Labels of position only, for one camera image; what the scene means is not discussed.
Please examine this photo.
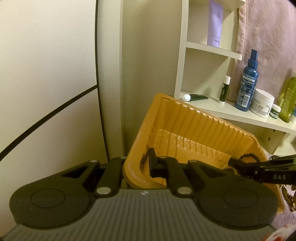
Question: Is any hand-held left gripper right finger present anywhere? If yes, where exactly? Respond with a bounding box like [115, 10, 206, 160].
[148, 148, 236, 195]

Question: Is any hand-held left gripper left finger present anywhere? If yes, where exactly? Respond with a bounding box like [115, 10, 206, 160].
[60, 156, 127, 195]

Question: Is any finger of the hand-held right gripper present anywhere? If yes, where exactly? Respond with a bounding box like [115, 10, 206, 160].
[266, 155, 296, 165]
[228, 159, 296, 184]

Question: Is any dark bead bracelet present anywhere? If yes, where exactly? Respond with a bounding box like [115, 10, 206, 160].
[238, 152, 259, 163]

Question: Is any orange plastic tray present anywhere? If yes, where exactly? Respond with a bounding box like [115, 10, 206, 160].
[122, 93, 284, 214]

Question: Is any small green label jar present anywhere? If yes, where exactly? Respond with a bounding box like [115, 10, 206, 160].
[269, 104, 282, 120]

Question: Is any green spray bottle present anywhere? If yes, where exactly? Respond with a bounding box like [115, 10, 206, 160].
[279, 76, 296, 123]

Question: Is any white cream jar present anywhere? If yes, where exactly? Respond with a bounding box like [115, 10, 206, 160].
[251, 88, 275, 118]

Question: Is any dark green tube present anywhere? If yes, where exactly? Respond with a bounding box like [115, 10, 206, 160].
[182, 93, 208, 102]

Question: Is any blue spray bottle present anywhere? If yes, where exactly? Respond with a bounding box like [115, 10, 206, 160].
[235, 49, 259, 112]

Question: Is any lip balm stick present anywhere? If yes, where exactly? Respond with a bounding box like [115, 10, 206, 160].
[218, 76, 231, 104]

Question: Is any cream shelf unit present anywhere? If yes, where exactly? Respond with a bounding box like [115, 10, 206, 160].
[173, 0, 296, 158]

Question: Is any pink hanging towel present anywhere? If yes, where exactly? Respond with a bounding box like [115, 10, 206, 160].
[231, 0, 296, 109]

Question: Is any purple tube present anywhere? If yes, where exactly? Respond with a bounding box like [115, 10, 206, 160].
[206, 0, 224, 48]

